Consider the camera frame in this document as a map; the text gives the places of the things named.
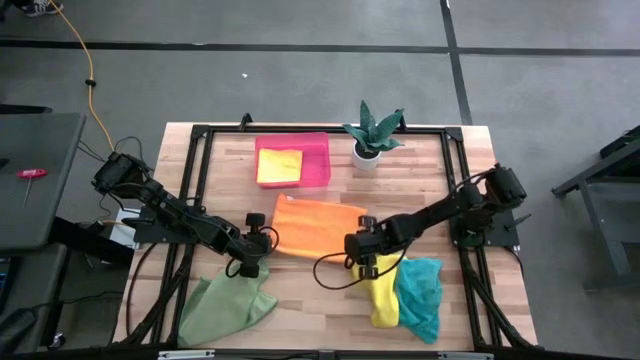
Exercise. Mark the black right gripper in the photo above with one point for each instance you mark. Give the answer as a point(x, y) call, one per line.
point(385, 242)

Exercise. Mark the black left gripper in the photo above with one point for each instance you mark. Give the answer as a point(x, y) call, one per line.
point(237, 245)

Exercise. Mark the bright yellow ribbed towel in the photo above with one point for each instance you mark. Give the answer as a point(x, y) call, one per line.
point(385, 300)

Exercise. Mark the orange microfiber towel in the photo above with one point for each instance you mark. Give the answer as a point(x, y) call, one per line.
point(310, 225)

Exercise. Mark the green microfiber towel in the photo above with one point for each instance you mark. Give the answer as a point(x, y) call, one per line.
point(220, 310)

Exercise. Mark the pale yellow fluffy towel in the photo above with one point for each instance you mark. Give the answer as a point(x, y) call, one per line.
point(280, 166)

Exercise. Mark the pink plastic bin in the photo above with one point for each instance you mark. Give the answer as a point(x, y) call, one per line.
point(317, 160)

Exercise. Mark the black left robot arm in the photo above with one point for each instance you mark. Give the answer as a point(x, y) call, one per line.
point(165, 205)

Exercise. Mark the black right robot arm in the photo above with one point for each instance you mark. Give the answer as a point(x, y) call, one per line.
point(450, 205)

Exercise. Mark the teal microfiber towel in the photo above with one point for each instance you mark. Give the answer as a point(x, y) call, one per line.
point(420, 300)

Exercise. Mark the white plant pot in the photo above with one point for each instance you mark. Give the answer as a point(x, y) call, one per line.
point(365, 162)

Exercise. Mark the green snake plant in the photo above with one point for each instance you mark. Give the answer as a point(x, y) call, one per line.
point(372, 132)

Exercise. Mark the white paper sheet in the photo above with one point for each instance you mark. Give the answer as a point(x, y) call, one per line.
point(120, 232)

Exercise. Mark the grey side table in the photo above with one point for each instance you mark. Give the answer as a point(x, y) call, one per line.
point(50, 140)

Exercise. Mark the dark metal bench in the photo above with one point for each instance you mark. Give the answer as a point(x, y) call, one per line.
point(600, 220)

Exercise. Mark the person's shoe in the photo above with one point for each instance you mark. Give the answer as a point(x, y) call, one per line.
point(42, 7)

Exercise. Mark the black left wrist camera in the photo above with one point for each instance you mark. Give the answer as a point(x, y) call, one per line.
point(261, 247)

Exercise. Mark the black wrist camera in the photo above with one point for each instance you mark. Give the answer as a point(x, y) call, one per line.
point(357, 248)
point(261, 247)

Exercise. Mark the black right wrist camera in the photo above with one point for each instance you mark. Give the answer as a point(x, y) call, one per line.
point(357, 248)

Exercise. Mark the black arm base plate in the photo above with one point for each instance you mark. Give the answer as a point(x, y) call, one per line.
point(500, 237)
point(150, 235)

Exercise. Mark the black aluminium table frame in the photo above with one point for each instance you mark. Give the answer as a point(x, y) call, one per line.
point(230, 129)

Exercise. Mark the silver metal bracket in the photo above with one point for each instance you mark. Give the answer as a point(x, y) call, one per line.
point(185, 355)
point(465, 356)

